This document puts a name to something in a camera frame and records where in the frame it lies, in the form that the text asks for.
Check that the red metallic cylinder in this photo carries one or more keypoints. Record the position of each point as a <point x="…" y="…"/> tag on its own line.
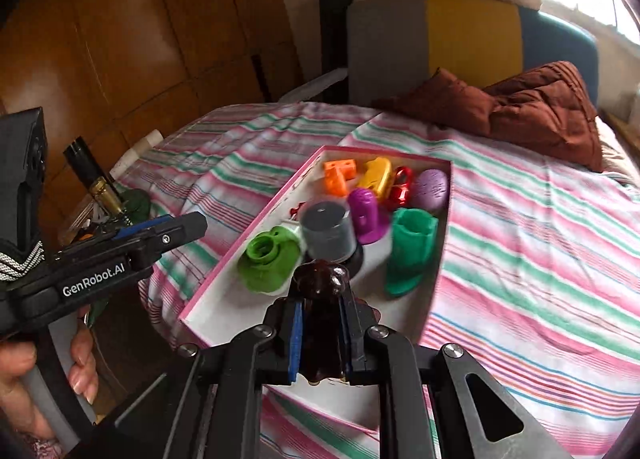
<point x="400" y="189"/>

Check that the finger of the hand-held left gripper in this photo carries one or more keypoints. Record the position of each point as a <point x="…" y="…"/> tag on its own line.
<point x="175" y="236"/>
<point x="145" y="228"/>

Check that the brown quilt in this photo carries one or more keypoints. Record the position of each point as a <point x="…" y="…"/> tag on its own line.
<point x="525" y="114"/>

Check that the black gold bottle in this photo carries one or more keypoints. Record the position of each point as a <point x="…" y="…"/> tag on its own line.
<point x="85" y="164"/>

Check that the yellow plastic toy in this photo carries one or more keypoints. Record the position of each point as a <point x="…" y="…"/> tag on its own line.
<point x="375" y="176"/>

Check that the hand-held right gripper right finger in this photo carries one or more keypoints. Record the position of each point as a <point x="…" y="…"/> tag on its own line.
<point x="347" y="339"/>

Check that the floral clothing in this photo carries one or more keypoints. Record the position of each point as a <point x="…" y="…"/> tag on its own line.
<point x="47" y="451"/>

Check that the white green plastic device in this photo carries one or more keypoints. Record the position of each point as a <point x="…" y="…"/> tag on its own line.
<point x="267" y="259"/>

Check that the green glass jar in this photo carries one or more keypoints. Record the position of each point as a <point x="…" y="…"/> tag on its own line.
<point x="135" y="206"/>

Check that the red puzzle piece toy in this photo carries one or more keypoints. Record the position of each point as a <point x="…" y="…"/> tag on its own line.
<point x="297" y="209"/>

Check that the green plastic cup toy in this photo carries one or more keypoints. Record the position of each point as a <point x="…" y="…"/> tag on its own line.
<point x="410" y="249"/>

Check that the pink tray box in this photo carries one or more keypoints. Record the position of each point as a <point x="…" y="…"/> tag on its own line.
<point x="227" y="299"/>

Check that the purple oval soap toy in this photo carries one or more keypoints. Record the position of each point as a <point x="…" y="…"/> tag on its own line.
<point x="430" y="189"/>

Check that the white plastic tubes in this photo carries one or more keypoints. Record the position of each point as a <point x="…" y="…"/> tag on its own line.
<point x="137" y="151"/>

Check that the light pink pillow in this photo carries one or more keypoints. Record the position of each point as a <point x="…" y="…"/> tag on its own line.
<point x="615" y="154"/>

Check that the grey yellow blue headboard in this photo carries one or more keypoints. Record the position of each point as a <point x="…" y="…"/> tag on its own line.
<point x="470" y="34"/>

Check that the orange block toy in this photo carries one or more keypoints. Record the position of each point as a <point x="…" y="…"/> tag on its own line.
<point x="337" y="176"/>

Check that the white bed rail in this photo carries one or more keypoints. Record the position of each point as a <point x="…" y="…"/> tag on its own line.
<point x="315" y="84"/>

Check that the dark brown flower-shaped toy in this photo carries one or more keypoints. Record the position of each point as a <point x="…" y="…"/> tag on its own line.
<point x="320" y="319"/>

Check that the magenta perforated dome toy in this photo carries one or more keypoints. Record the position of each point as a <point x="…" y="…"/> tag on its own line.
<point x="365" y="214"/>

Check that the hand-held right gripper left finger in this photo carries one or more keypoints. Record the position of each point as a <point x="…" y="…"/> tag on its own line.
<point x="296" y="344"/>

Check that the person's left hand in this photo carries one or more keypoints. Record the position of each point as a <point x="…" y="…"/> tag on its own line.
<point x="15" y="379"/>

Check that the grey black cylinder toy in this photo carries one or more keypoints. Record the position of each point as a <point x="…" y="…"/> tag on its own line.
<point x="327" y="234"/>

